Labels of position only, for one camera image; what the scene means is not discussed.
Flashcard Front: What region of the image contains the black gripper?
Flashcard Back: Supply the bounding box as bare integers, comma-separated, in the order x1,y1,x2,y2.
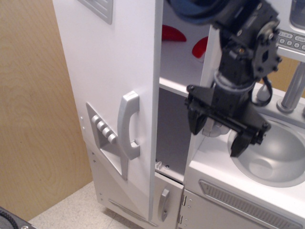
185,85,271,157

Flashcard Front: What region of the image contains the silver fridge door handle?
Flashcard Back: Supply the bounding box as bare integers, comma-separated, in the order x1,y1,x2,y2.
117,91,140,160

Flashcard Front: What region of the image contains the white toy fridge door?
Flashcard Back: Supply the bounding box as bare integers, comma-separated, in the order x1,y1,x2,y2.
52,0,164,221

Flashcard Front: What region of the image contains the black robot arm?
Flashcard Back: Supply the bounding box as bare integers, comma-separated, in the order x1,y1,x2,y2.
169,0,282,157

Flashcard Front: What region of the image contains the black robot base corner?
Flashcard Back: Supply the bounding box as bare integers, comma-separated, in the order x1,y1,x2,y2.
0,207,36,229

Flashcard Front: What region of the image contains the grey toy telephone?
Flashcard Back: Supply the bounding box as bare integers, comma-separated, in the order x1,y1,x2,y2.
202,117,230,137

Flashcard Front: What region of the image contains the white toy kitchen cabinet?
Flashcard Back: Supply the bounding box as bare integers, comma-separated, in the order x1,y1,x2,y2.
154,0,305,229

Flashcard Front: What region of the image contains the grey toy faucet knob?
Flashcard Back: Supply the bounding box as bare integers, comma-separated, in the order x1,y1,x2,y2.
256,84,270,102

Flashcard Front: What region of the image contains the silver toy sink bowl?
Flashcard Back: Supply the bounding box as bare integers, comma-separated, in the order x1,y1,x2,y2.
231,120,305,187

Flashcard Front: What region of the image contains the silver toy faucet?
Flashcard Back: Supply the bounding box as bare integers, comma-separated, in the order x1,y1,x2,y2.
276,62,305,113

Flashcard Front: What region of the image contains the white oven door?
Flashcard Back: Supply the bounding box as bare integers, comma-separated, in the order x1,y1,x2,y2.
181,189,305,229

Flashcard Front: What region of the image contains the white lower freezer door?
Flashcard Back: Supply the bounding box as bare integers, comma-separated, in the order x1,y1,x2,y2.
85,140,184,229

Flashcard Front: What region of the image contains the red toy food right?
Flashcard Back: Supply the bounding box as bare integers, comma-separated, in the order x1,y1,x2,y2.
192,36,208,59

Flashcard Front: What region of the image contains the red toy food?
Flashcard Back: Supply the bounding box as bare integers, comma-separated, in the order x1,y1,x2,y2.
192,36,208,59
162,25,187,42

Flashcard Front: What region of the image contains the red toy food left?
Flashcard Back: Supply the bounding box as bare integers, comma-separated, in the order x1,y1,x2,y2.
162,25,187,42

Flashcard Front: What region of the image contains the silver ice dispenser panel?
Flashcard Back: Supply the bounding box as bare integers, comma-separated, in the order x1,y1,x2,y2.
86,103,129,181

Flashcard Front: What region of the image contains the toy microwave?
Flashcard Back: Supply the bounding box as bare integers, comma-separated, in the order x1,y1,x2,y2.
270,0,305,62

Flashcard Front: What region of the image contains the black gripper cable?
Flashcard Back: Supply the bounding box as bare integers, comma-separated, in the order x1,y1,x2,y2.
251,77,274,106

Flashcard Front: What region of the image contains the silver lower door handle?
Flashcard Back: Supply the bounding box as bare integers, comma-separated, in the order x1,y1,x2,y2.
158,188,170,222

